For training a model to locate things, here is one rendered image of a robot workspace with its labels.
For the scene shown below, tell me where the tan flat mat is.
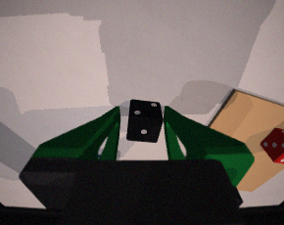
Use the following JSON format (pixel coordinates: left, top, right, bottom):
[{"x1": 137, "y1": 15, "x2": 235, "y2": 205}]
[{"x1": 208, "y1": 89, "x2": 284, "y2": 192}]

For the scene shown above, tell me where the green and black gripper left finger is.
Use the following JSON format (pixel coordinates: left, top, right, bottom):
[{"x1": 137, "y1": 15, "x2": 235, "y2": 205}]
[{"x1": 31, "y1": 107, "x2": 120, "y2": 160}]

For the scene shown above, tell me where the red die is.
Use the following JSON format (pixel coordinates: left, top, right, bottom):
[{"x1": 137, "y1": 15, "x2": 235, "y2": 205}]
[{"x1": 260, "y1": 128, "x2": 284, "y2": 163}]

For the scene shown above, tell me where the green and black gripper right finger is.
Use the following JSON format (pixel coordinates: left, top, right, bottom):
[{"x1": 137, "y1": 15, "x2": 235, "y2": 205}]
[{"x1": 164, "y1": 106, "x2": 255, "y2": 187}]

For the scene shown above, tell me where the black die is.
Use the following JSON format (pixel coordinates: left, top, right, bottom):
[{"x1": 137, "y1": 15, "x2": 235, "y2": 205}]
[{"x1": 126, "y1": 100, "x2": 164, "y2": 143}]

